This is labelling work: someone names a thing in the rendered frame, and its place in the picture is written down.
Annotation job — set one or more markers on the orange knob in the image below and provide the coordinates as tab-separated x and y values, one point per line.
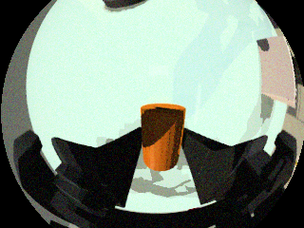
161	132

